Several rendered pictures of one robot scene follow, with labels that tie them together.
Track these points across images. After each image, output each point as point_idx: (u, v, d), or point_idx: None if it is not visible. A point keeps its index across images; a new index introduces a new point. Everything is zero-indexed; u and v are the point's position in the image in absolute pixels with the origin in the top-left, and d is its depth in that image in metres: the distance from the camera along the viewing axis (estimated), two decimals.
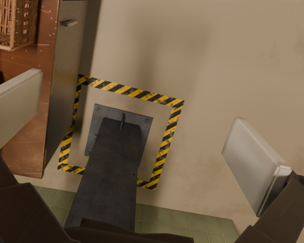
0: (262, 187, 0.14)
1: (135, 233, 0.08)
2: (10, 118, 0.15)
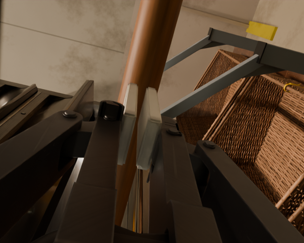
0: (141, 141, 0.16)
1: (135, 233, 0.08)
2: None
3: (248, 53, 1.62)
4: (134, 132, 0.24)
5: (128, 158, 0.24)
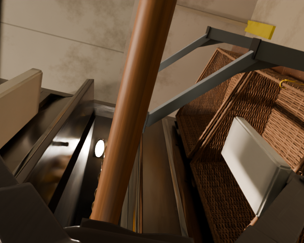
0: (262, 187, 0.14)
1: (135, 233, 0.08)
2: (10, 118, 0.15)
3: (246, 52, 1.64)
4: (134, 117, 0.26)
5: (129, 141, 0.27)
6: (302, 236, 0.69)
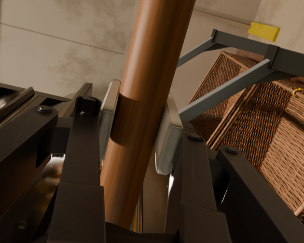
0: (161, 145, 0.16)
1: (135, 233, 0.08)
2: (112, 124, 0.17)
3: (252, 56, 1.57)
4: (132, 167, 0.18)
5: (124, 198, 0.19)
6: None
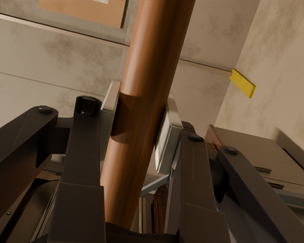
0: (162, 145, 0.16)
1: (135, 233, 0.08)
2: (112, 124, 0.17)
3: (217, 145, 1.76)
4: (133, 168, 0.18)
5: (125, 198, 0.19)
6: None
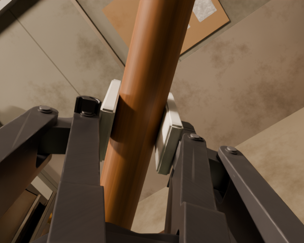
0: (162, 146, 0.16)
1: (135, 233, 0.08)
2: (112, 124, 0.17)
3: None
4: (133, 168, 0.19)
5: (125, 199, 0.19)
6: None
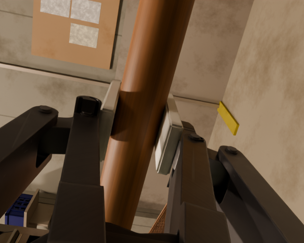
0: (162, 145, 0.16)
1: (135, 233, 0.08)
2: (112, 124, 0.17)
3: None
4: (133, 168, 0.18)
5: (125, 199, 0.19)
6: None
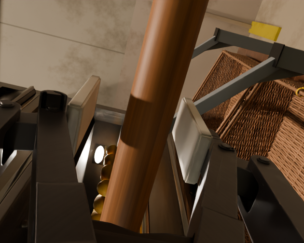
0: (189, 155, 0.16)
1: (135, 233, 0.08)
2: (85, 120, 0.17)
3: (254, 55, 1.56)
4: (143, 172, 0.18)
5: (134, 204, 0.19)
6: None
